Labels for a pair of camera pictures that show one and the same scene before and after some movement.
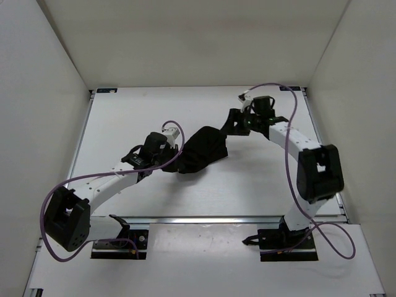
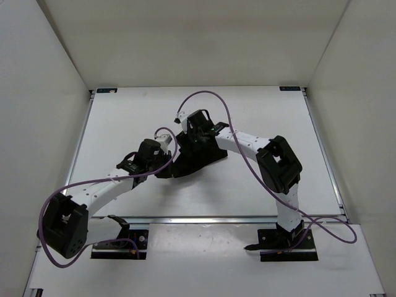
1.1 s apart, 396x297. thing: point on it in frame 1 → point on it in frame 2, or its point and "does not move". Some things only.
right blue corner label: x=293 y=88 does not move
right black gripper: x=235 y=116 → x=189 y=131
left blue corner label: x=109 y=90 does not move
